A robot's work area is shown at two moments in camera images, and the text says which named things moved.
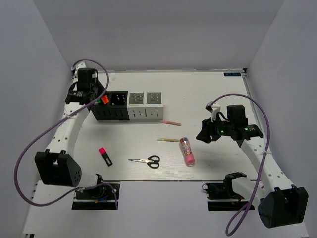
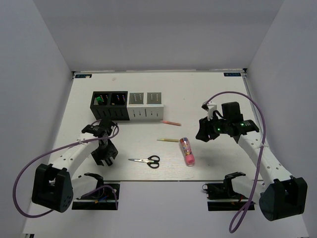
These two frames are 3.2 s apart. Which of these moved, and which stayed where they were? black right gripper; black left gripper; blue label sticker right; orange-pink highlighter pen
Moved: black left gripper
Stayed: orange-pink highlighter pen; black right gripper; blue label sticker right
